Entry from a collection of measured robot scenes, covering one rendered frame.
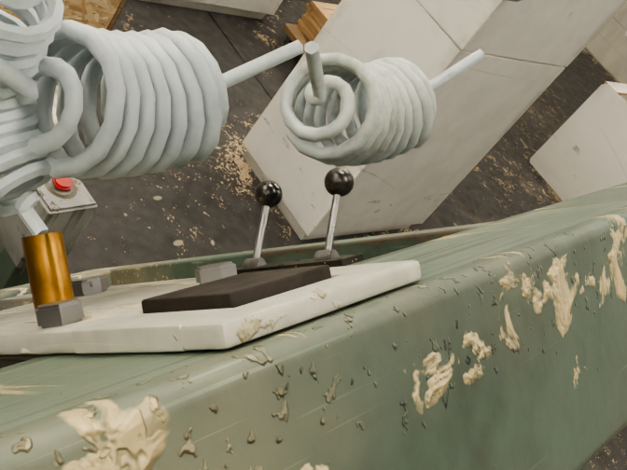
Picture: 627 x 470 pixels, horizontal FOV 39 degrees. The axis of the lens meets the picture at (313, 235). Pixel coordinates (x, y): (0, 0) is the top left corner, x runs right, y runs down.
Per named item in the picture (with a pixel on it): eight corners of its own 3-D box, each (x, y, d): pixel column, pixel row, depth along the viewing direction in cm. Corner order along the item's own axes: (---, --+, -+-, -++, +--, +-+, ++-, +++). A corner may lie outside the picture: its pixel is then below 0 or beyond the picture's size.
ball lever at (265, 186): (252, 280, 118) (269, 188, 122) (272, 277, 115) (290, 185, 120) (232, 269, 115) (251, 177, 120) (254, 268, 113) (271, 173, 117)
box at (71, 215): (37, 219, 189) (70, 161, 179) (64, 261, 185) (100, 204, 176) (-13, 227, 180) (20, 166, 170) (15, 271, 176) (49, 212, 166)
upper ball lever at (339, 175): (322, 273, 110) (338, 176, 115) (346, 270, 108) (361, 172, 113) (303, 263, 108) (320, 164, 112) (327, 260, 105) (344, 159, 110)
